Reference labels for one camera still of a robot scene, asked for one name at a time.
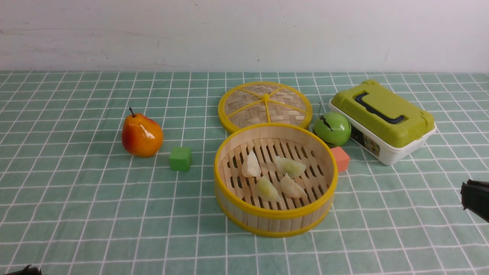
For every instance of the green toy apple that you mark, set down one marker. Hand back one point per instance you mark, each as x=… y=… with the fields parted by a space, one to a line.
x=333 y=128

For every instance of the white box with green lid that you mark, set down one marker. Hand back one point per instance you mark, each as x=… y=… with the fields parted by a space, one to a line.
x=388 y=126

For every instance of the woven bamboo steamer lid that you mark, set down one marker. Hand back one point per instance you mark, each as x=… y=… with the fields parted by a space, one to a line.
x=263 y=102

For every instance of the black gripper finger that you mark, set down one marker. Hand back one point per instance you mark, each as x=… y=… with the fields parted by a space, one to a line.
x=475 y=197

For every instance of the orange red toy pear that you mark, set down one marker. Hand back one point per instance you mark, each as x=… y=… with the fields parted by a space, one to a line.
x=141 y=136

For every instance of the bamboo steamer tray yellow rims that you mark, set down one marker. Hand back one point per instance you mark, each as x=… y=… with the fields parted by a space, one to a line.
x=237 y=195

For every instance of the orange foam cube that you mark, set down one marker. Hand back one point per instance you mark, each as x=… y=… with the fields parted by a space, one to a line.
x=341 y=157

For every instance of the greenish translucent dumpling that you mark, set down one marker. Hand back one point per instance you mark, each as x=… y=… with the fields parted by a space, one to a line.
x=266 y=190

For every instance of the pale white dumpling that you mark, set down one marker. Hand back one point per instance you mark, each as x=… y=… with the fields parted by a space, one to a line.
x=290 y=188

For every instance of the green foam cube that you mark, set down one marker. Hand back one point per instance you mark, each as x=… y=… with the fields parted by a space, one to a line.
x=180 y=159

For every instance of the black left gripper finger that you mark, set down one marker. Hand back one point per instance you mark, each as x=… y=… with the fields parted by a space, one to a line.
x=27 y=270

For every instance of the pale green dumpling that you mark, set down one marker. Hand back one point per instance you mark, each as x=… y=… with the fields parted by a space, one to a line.
x=290 y=167

